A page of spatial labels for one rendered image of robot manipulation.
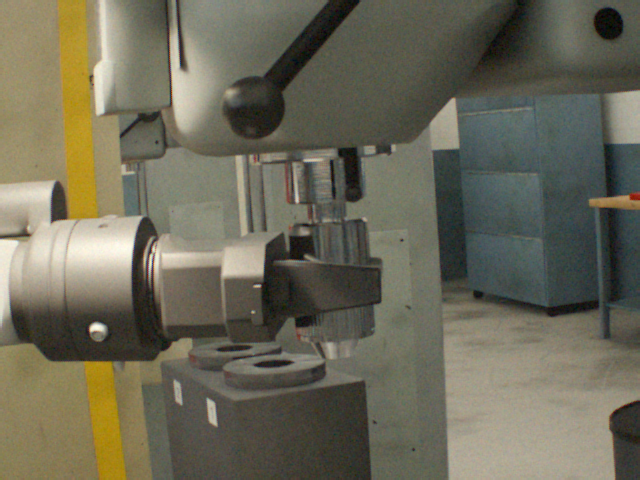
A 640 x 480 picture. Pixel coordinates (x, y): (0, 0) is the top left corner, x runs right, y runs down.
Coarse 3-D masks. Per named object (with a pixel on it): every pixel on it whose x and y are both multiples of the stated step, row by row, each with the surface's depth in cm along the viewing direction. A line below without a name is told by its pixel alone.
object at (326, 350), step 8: (312, 344) 67; (320, 344) 66; (328, 344) 66; (336, 344) 66; (344, 344) 66; (352, 344) 66; (320, 352) 66; (328, 352) 66; (336, 352) 66; (344, 352) 66; (352, 352) 66
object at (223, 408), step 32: (192, 352) 106; (224, 352) 105; (256, 352) 104; (192, 384) 101; (224, 384) 97; (256, 384) 94; (288, 384) 94; (320, 384) 94; (352, 384) 95; (192, 416) 102; (224, 416) 93; (256, 416) 91; (288, 416) 93; (320, 416) 94; (352, 416) 95; (192, 448) 103; (224, 448) 94; (256, 448) 91; (288, 448) 93; (320, 448) 94; (352, 448) 95
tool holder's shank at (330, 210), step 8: (312, 208) 66; (320, 208) 65; (328, 208) 65; (336, 208) 66; (344, 208) 66; (312, 216) 66; (320, 216) 65; (328, 216) 65; (336, 216) 66; (344, 216) 66
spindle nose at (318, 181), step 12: (288, 168) 65; (300, 168) 64; (312, 168) 64; (324, 168) 64; (336, 168) 64; (360, 168) 65; (288, 180) 65; (300, 180) 64; (312, 180) 64; (324, 180) 64; (336, 180) 64; (360, 180) 65; (288, 192) 65; (300, 192) 65; (312, 192) 64; (324, 192) 64; (336, 192) 64
